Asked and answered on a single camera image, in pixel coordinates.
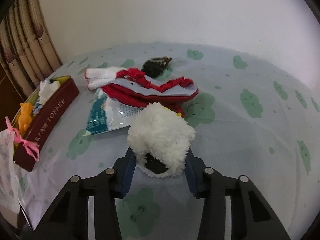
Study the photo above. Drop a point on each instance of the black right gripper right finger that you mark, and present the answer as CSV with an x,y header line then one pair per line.
x,y
252,217

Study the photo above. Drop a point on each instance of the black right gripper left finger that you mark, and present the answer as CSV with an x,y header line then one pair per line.
x,y
67,215

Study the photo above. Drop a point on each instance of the orange rubber toy figure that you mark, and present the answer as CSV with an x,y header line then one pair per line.
x,y
26,117

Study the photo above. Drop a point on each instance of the teal white plastic packet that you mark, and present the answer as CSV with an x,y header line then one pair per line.
x,y
108,115

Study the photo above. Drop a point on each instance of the white fluffy plush item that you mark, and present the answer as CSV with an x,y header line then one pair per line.
x,y
160,140

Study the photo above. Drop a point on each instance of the red grey fabric garment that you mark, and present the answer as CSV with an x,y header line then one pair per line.
x,y
134,88

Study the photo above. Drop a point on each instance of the white bag with pink ribbon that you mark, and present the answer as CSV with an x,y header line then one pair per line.
x,y
9,187

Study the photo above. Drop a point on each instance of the gold red toffee tin box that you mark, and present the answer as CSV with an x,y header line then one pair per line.
x,y
43,123

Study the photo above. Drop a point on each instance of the green cloud pattern tablecloth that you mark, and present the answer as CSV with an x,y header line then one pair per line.
x,y
250,117

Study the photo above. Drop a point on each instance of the light blue knit sock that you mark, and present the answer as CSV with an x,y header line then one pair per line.
x,y
37,108

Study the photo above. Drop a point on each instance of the white knit sock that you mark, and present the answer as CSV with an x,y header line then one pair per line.
x,y
47,89

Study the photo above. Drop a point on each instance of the white sock with red trim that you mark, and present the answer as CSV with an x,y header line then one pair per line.
x,y
99,77

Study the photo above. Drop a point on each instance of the dark hair clip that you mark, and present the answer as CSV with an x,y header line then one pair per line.
x,y
156,66

